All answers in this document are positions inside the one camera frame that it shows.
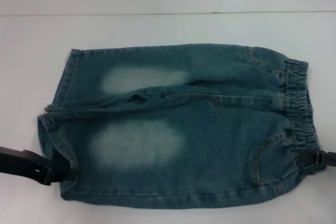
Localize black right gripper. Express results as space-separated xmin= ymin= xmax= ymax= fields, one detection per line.
xmin=299 ymin=150 xmax=336 ymax=168

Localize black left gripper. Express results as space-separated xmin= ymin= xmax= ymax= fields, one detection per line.
xmin=0 ymin=146 xmax=79 ymax=187

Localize blue faded denim shorts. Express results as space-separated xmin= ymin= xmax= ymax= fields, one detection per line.
xmin=36 ymin=42 xmax=322 ymax=210

